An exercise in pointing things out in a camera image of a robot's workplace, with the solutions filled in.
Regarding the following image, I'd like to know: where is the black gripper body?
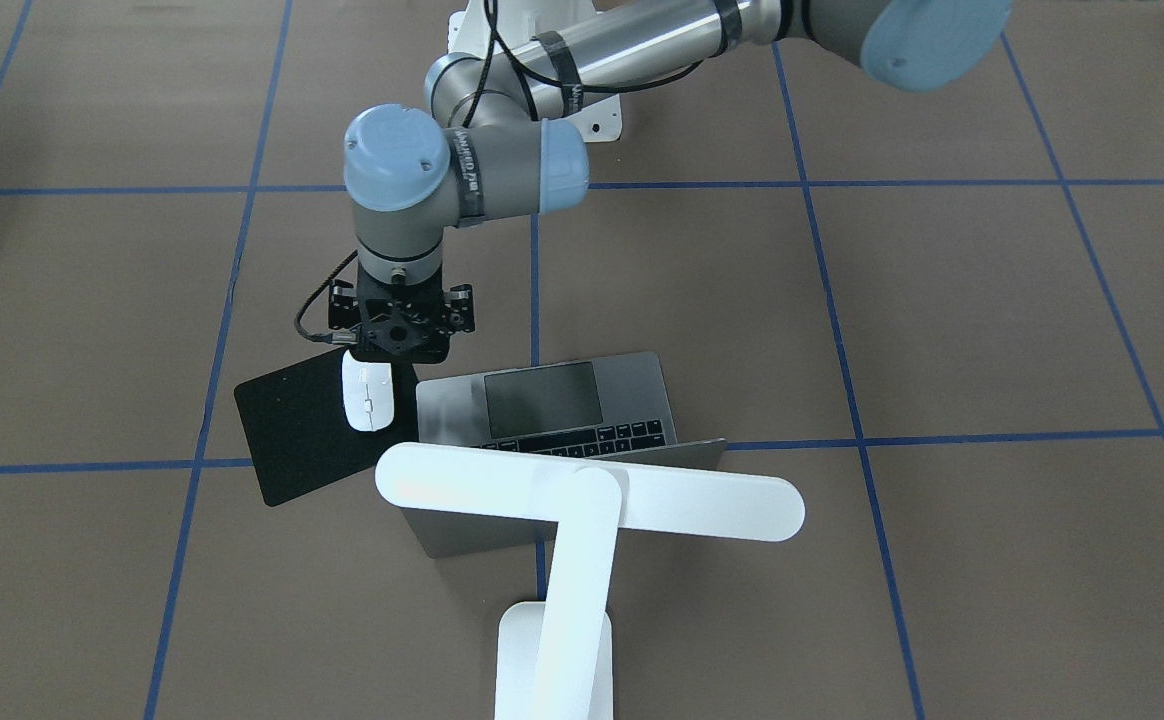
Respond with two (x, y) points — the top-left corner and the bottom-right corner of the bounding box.
(329, 270), (474, 365)

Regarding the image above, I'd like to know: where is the white computer mouse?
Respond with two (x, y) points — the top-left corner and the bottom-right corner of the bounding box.
(340, 351), (396, 432)

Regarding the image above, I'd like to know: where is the black phone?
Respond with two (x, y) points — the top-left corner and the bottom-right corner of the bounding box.
(233, 350), (419, 507)

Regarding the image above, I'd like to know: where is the grey laptop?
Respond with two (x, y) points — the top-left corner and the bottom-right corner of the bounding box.
(398, 351), (728, 559)

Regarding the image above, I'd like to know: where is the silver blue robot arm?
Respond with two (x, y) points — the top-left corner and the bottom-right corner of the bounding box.
(294, 1), (1012, 364)

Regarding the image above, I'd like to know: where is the white desk lamp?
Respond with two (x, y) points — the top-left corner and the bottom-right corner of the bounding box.
(375, 443), (805, 719)

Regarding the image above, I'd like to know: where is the brown paper table cover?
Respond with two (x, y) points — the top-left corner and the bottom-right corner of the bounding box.
(0, 1), (1164, 719)

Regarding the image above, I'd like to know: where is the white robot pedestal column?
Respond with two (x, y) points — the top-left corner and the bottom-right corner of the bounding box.
(448, 1), (623, 143)

